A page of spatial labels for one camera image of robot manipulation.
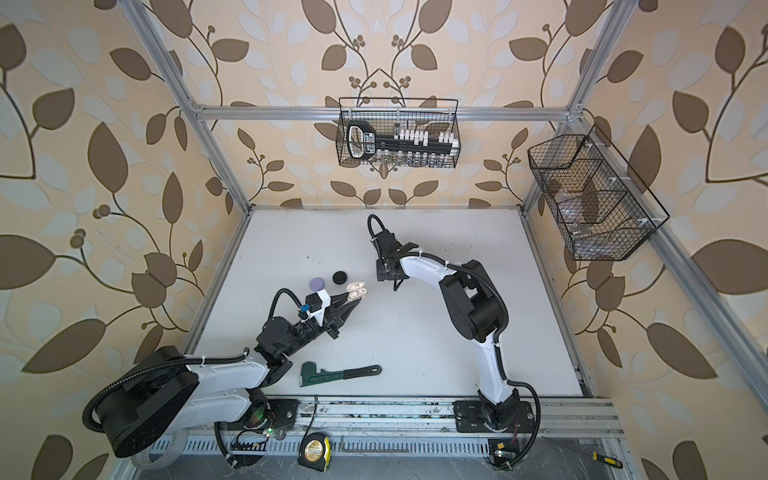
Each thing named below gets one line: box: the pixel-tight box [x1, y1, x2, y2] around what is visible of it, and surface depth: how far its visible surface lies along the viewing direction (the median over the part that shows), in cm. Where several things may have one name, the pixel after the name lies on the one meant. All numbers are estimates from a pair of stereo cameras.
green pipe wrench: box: [300, 362, 382, 387], surface depth 82 cm
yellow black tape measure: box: [297, 432, 332, 472], surface depth 69 cm
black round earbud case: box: [333, 270, 347, 285], surface depth 101 cm
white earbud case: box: [346, 281, 368, 300], surface depth 75 cm
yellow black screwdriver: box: [592, 452, 624, 469], surface depth 69 cm
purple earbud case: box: [309, 277, 325, 291], surface depth 101 cm
